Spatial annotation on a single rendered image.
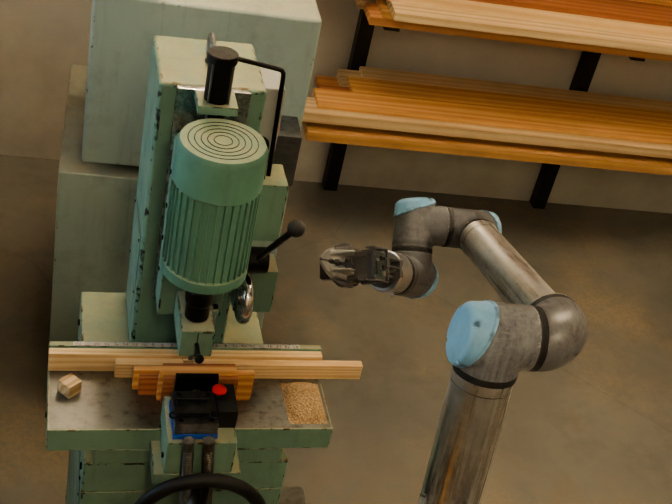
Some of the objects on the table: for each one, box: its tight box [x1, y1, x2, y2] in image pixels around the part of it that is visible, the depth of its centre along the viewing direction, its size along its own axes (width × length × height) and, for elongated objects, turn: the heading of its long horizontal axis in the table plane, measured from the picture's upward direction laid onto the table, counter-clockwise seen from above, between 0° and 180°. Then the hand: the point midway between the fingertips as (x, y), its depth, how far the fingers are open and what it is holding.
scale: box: [73, 341, 300, 349], centre depth 239 cm, size 50×1×1 cm, turn 86°
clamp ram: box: [173, 373, 219, 391], centre depth 226 cm, size 9×8×9 cm
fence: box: [48, 341, 321, 356], centre depth 241 cm, size 60×2×6 cm, turn 86°
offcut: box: [58, 373, 82, 399], centre depth 227 cm, size 3×3×3 cm
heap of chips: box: [281, 382, 328, 424], centre depth 238 cm, size 8×12×3 cm
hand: (321, 260), depth 215 cm, fingers closed
